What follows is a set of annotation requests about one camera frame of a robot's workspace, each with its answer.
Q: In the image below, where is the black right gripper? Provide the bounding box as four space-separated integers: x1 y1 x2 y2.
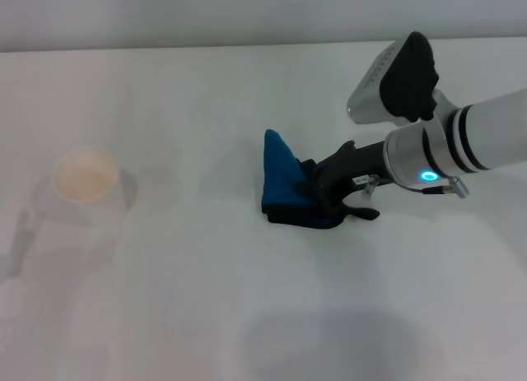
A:
310 139 391 213

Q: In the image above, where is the thin cable with clear plug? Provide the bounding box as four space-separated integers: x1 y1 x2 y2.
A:
361 173 471 200

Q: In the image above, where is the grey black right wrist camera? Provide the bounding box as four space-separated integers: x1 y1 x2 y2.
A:
346 30 441 125

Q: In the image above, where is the white paper cup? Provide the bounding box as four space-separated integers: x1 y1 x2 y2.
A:
54 145 139 230

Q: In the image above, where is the blue rag with dark edge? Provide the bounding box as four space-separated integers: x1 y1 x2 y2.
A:
259 128 380 231

